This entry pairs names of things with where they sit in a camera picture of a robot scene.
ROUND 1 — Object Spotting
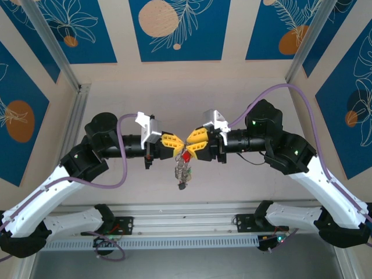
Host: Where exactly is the large metal keyring plate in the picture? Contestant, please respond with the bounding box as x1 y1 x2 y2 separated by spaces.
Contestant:
173 156 195 185

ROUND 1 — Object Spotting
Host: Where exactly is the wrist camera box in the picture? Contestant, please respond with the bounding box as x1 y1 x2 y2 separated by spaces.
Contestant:
202 109 231 146
135 110 163 149

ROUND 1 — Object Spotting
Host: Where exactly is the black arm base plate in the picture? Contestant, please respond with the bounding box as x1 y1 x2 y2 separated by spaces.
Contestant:
80 216 135 237
233 213 291 234

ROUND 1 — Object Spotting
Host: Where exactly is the grey slotted cable duct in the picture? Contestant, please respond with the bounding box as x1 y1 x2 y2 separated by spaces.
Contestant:
43 235 260 251

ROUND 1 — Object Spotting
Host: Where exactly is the circuit board with green light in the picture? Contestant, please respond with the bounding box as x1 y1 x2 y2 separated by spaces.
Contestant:
92 234 120 248
257 233 292 253

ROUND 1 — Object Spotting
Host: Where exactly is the aluminium corner post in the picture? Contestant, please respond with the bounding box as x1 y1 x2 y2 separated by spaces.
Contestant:
333 248 360 279
285 0 335 84
22 0 83 91
11 257 37 279

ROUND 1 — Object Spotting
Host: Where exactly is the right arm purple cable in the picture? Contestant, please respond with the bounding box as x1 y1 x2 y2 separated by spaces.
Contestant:
228 83 372 252

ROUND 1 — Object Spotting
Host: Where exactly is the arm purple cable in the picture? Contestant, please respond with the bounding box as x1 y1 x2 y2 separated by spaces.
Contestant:
0 115 139 261
228 83 372 252

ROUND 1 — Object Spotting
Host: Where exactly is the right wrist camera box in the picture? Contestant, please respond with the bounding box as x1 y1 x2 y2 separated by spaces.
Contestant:
202 109 231 146

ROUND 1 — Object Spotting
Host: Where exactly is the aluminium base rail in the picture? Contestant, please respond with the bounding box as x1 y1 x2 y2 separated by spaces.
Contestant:
43 202 341 239

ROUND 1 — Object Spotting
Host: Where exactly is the aluminium side rail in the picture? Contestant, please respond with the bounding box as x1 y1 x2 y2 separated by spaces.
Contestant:
64 83 91 152

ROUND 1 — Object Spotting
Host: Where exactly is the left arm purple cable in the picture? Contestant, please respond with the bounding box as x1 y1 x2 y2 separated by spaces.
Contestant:
0 115 139 261

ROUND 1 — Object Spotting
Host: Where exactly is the blue floral wall panel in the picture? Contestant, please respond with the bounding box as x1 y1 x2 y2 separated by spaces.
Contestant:
315 25 372 181
302 0 359 78
0 0 62 85
245 0 318 61
128 0 233 63
0 40 50 187
37 0 117 65

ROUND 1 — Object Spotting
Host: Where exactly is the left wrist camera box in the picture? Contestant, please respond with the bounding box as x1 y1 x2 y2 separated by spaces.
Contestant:
135 110 163 149

